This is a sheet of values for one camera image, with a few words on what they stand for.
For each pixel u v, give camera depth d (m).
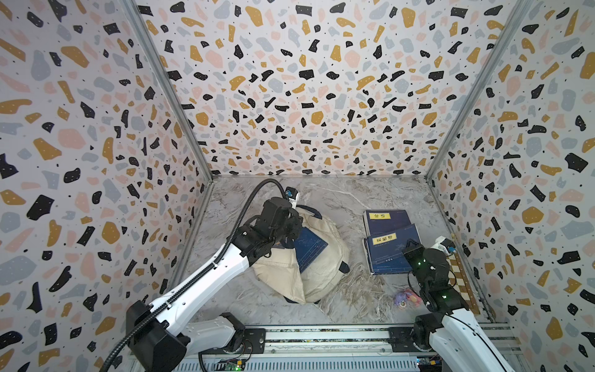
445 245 0.70
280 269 0.76
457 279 0.86
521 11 0.71
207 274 0.44
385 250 0.89
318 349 0.73
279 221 0.56
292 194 0.65
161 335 0.37
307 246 0.92
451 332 0.54
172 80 0.86
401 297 0.78
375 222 0.99
